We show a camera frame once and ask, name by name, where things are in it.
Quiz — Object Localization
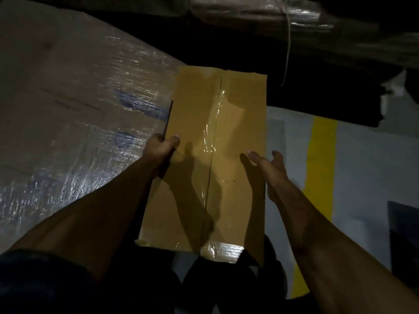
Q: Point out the brown taped cardboard box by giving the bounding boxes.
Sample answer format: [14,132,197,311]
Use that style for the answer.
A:
[135,65,268,267]

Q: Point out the person's right forearm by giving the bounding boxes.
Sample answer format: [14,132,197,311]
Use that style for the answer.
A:
[273,188,419,314]

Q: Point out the person's dark trousers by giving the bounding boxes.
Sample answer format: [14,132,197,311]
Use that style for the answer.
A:
[95,235,290,314]

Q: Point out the person's left forearm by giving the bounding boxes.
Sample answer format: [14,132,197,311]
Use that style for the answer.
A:
[7,157,164,282]

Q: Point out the large plastic-wrapped cardboard pallet load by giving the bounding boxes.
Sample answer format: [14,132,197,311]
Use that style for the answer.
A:
[0,0,184,255]

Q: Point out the person's left hand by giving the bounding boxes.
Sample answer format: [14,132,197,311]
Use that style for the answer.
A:
[141,133,181,179]

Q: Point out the white plastic scrap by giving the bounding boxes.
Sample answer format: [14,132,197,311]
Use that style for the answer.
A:
[379,70,408,119]

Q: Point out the dark blue object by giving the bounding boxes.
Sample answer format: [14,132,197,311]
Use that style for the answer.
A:
[387,201,419,286]

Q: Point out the black wrapped stack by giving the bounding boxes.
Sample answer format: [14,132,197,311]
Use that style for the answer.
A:
[177,10,406,128]

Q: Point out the person's right hand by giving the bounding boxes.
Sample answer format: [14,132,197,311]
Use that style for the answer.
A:
[247,150,296,207]

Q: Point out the thin white string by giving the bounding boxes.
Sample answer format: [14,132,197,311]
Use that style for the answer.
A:
[279,0,292,87]

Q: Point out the dark blue shirt sleeve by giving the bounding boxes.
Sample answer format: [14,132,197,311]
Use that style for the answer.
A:
[0,250,99,314]

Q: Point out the plastic-wrapped dark bundle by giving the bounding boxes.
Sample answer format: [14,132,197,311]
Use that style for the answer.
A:
[187,0,419,67]

